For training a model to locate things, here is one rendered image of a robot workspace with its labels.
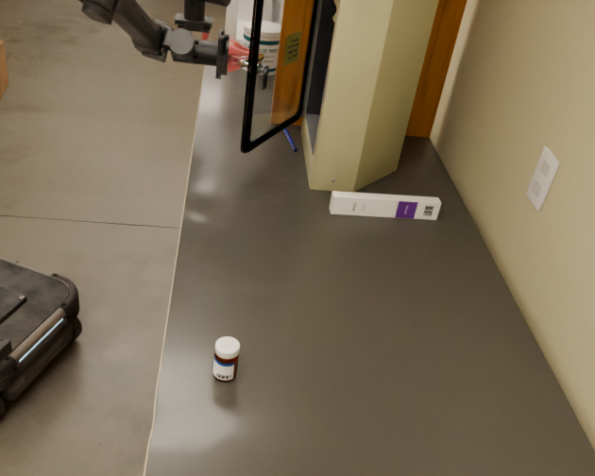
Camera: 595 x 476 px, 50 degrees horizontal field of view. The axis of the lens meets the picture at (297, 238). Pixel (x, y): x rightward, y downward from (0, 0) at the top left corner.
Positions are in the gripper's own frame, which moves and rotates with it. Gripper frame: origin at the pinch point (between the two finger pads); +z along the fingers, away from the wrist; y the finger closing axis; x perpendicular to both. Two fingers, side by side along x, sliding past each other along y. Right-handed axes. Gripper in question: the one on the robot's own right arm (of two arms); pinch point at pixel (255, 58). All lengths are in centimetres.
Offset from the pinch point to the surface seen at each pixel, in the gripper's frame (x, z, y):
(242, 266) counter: -49, 0, -26
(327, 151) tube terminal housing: -16.1, 18.5, -15.2
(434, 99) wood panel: 21, 54, -14
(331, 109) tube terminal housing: -16.0, 17.9, -4.4
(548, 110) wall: -33, 59, 7
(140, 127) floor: 203, -56, -120
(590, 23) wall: -37, 59, 26
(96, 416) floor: -12, -40, -120
